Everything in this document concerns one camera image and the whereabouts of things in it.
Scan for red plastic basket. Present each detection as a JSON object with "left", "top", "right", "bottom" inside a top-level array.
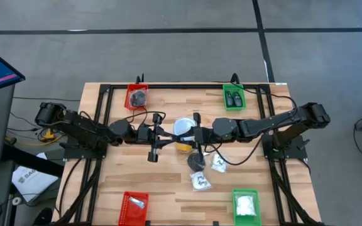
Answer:
[
  {"left": 124, "top": 83, "right": 150, "bottom": 111},
  {"left": 118, "top": 191, "right": 150, "bottom": 226}
]

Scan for yellow label disinfecting wipes canister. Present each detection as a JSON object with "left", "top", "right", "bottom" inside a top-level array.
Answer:
[{"left": 172, "top": 117, "right": 198, "bottom": 154}]

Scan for yellow floor cable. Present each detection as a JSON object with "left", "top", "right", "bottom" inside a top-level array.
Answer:
[{"left": 4, "top": 127, "right": 64, "bottom": 148}]

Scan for black aluminium table frame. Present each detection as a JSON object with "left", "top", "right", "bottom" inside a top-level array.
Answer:
[{"left": 55, "top": 83, "right": 322, "bottom": 226}]

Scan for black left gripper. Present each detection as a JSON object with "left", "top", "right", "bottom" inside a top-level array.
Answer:
[{"left": 136, "top": 112, "right": 177, "bottom": 163}]

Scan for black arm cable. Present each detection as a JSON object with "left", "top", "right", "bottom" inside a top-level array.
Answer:
[
  {"left": 204, "top": 80, "right": 298, "bottom": 166},
  {"left": 79, "top": 106, "right": 167, "bottom": 126}
]

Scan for bagged white cotton balls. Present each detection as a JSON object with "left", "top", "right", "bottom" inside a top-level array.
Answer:
[
  {"left": 211, "top": 153, "right": 229, "bottom": 174},
  {"left": 235, "top": 195, "right": 258, "bottom": 217},
  {"left": 189, "top": 171, "right": 213, "bottom": 192}
]

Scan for black floor cable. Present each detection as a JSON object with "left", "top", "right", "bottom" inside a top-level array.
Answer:
[{"left": 13, "top": 96, "right": 81, "bottom": 103}]

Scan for white printed paper sheet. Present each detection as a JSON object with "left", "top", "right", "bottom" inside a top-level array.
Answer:
[{"left": 11, "top": 153, "right": 59, "bottom": 203}]

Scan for green plastic basket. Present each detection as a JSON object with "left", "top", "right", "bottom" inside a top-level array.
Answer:
[
  {"left": 232, "top": 188, "right": 263, "bottom": 226},
  {"left": 222, "top": 83, "right": 247, "bottom": 111}
]

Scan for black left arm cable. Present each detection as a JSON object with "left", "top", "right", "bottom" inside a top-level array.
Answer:
[{"left": 79, "top": 106, "right": 167, "bottom": 126}]

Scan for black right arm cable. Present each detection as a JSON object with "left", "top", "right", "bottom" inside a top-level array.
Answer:
[{"left": 204, "top": 80, "right": 298, "bottom": 166}]

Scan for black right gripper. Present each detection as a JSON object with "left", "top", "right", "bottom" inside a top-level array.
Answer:
[{"left": 180, "top": 112, "right": 214, "bottom": 161}]

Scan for black diagonal beam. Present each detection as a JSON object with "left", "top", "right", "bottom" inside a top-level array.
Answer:
[{"left": 1, "top": 143, "right": 65, "bottom": 177}]

